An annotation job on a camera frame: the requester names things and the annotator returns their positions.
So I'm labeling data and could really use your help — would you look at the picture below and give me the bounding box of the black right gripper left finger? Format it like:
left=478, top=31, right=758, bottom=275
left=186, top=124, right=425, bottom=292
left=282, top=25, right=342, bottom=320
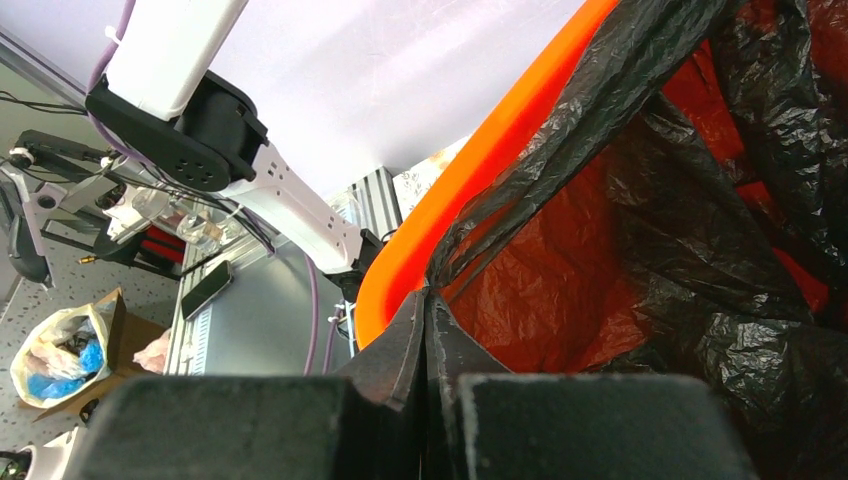
left=66, top=292, right=426, bottom=479

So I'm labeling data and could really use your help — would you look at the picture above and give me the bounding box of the floral patterned table mat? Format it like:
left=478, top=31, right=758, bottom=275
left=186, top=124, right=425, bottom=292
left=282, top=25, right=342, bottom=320
left=393, top=136, right=470, bottom=220

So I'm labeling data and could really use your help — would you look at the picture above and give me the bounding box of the cardboard box with plastic bags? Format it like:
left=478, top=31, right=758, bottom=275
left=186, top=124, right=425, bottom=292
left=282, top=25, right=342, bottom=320
left=9, top=289, right=165, bottom=418

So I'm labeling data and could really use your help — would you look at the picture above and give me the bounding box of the black smartphone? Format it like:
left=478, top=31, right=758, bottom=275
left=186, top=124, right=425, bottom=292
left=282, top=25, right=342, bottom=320
left=180, top=260, right=234, bottom=321

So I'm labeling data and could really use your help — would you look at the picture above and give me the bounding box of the black plastic trash bag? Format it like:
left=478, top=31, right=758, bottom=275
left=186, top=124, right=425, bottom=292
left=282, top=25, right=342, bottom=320
left=427, top=0, right=848, bottom=480

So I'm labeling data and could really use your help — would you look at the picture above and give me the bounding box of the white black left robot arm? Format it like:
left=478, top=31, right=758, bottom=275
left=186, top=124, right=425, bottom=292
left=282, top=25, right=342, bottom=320
left=85, top=1, right=383, bottom=303

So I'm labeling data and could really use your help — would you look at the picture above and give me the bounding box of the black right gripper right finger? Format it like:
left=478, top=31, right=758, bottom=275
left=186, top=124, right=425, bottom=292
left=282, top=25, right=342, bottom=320
left=423, top=293, right=756, bottom=479

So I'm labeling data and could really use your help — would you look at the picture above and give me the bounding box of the background camera stand equipment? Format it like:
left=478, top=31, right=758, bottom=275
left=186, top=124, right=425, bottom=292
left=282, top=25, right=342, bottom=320
left=1, top=130, right=188, bottom=289

